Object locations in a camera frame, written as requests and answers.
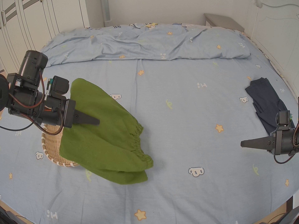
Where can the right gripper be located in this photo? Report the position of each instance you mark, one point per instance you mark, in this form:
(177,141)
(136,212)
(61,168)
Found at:
(286,142)

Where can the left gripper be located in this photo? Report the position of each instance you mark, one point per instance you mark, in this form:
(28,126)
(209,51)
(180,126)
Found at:
(53,112)

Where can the green shorts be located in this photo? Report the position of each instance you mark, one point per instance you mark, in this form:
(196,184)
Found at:
(100,136)

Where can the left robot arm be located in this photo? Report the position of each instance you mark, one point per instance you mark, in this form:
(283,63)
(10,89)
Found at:
(32,66)

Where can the round woven basket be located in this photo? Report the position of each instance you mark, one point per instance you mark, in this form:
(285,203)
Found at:
(52,148)

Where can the dark blue garment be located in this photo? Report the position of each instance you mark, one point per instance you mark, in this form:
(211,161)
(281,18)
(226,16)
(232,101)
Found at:
(264,97)

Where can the white wardrobe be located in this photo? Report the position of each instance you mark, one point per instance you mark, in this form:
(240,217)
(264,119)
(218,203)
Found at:
(30,20)

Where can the pale blue quilt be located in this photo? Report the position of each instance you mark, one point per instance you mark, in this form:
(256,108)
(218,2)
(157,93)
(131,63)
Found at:
(144,45)

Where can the grey bedside table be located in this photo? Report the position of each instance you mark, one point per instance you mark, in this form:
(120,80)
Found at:
(222,21)

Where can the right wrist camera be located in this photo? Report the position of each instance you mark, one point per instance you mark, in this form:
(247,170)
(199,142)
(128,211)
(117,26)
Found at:
(283,118)

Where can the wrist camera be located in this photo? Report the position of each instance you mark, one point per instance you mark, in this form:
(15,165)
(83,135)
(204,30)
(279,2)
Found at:
(59,85)
(283,118)

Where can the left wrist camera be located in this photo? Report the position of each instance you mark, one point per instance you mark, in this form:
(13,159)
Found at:
(59,85)

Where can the grey wall pipe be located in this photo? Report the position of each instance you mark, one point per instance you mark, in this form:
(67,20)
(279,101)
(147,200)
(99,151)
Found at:
(106,3)

